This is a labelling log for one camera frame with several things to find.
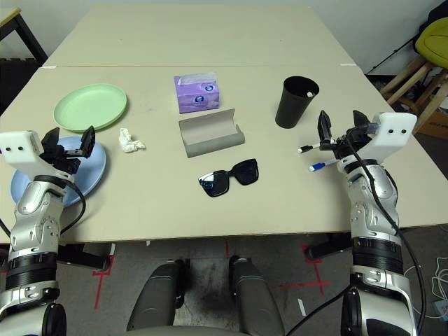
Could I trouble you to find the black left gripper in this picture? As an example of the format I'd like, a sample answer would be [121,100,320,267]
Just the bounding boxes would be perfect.
[41,125,97,176]

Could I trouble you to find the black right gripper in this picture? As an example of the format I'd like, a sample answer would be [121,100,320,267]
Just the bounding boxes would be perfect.
[317,109,370,157]

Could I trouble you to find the blue plastic plate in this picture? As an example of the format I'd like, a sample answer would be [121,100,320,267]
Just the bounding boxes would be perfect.
[10,135,107,207]

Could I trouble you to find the white tissue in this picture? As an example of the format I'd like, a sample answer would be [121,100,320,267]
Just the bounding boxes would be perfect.
[118,127,146,154]

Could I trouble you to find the grey glasses case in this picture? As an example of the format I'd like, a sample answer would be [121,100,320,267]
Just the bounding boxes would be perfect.
[178,108,246,159]

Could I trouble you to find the black sunglasses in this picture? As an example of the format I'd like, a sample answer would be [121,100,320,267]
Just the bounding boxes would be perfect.
[197,158,260,200]

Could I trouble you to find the white marker black cap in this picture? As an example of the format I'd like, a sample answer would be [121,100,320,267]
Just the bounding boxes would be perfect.
[297,141,325,154]

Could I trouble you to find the green plastic plate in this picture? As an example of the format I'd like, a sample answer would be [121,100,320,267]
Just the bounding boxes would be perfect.
[53,83,129,133]

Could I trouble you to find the white marker blue cap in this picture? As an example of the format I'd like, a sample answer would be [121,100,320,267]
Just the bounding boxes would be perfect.
[308,159,339,173]

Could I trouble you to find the black plastic cup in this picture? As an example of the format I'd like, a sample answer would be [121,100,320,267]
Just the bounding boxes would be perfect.
[274,76,320,130]

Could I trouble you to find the black foam floor mat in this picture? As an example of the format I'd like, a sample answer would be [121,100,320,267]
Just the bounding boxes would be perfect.
[0,57,39,115]

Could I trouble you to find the thin black stand rod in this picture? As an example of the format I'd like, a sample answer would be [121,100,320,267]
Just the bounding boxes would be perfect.
[366,36,419,75]

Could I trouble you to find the cardboard box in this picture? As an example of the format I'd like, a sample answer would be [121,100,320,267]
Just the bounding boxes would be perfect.
[416,110,448,141]

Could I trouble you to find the black-framed side desk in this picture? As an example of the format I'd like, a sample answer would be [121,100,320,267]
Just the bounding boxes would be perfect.
[0,6,48,66]

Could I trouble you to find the yellow-green chair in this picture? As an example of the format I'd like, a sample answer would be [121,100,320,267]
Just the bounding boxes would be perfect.
[415,16,448,67]

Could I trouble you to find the purple tissue box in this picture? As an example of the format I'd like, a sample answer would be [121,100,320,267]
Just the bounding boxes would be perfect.
[173,72,222,115]

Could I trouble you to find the red floor tape corner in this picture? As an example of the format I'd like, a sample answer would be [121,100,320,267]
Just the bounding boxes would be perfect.
[92,257,115,311]

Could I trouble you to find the red floor tape cross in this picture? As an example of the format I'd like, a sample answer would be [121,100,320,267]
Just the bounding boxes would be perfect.
[279,244,332,295]

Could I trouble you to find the grey left robot leg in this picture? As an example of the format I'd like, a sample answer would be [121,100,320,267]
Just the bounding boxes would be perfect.
[126,260,192,332]

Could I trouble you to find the grey robot leg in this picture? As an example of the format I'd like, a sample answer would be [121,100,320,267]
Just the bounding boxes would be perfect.
[126,260,192,332]
[227,255,285,336]

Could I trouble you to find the grey right robot leg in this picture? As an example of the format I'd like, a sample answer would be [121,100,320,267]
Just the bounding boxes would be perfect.
[227,255,285,336]

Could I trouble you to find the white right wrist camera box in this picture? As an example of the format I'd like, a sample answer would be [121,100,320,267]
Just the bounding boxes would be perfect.
[363,111,417,158]

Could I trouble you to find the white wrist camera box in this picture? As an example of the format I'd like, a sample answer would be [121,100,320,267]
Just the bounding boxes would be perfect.
[363,111,417,158]
[0,130,45,175]

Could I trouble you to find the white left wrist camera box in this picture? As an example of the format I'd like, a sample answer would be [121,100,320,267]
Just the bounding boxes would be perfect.
[0,130,45,175]

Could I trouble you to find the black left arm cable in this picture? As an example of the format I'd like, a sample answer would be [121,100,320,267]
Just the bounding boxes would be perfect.
[34,174,87,234]

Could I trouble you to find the wooden stool frame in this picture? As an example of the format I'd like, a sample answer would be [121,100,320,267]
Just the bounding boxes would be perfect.
[381,57,448,132]

